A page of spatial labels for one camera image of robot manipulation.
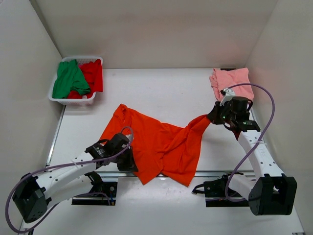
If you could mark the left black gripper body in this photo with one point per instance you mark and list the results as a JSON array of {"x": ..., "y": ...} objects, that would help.
[{"x": 115, "y": 159}]

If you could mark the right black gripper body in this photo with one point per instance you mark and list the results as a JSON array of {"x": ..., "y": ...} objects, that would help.
[{"x": 222, "y": 113}]

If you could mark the orange t shirt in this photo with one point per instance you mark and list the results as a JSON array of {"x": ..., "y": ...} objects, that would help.
[{"x": 158, "y": 147}]

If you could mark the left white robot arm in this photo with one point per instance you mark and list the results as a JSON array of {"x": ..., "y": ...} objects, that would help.
[{"x": 39, "y": 192}]

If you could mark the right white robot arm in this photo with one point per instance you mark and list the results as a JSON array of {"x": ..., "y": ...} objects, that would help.
[{"x": 272, "y": 192}]

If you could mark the pink folded t shirt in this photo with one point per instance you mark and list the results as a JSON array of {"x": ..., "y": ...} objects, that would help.
[{"x": 221, "y": 79}]

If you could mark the green t shirt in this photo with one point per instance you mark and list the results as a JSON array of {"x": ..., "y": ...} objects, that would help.
[{"x": 69, "y": 78}]

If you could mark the red t shirt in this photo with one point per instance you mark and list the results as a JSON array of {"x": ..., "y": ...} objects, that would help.
[{"x": 92, "y": 72}]

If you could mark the aluminium table rail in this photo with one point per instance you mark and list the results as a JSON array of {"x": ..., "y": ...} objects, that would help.
[{"x": 114, "y": 174}]

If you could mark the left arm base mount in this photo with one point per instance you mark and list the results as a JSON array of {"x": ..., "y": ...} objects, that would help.
[{"x": 102, "y": 193}]

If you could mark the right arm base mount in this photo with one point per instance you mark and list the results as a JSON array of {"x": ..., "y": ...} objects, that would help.
[{"x": 214, "y": 192}]

